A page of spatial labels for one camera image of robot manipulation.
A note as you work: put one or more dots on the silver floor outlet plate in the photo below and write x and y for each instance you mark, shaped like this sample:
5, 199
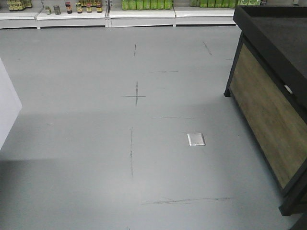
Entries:
196, 139

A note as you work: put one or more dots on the black wood display stand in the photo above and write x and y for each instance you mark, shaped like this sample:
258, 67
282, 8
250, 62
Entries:
268, 81

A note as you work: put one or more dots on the white store shelving unit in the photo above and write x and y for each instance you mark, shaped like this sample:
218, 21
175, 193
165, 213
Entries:
53, 13

